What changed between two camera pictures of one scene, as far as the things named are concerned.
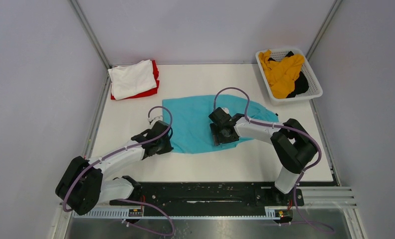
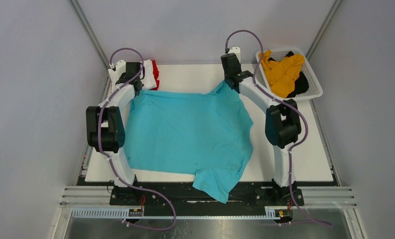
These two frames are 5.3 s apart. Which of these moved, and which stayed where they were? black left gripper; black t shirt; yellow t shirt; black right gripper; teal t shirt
Moved: black left gripper; teal t shirt; black right gripper
Stayed: yellow t shirt; black t shirt
